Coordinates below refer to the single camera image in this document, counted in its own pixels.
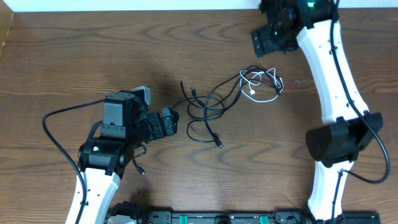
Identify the black usb cable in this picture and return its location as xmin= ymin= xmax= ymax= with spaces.
xmin=132 ymin=65 xmax=282 ymax=175
xmin=180 ymin=80 xmax=224 ymax=149

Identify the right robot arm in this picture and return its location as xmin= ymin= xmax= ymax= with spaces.
xmin=251 ymin=0 xmax=383 ymax=223

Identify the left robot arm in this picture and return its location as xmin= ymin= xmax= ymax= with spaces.
xmin=67 ymin=86 xmax=179 ymax=223

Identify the right camera black cable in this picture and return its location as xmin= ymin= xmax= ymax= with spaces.
xmin=328 ymin=0 xmax=391 ymax=222

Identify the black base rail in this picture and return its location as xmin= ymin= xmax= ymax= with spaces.
xmin=107 ymin=201 xmax=382 ymax=224

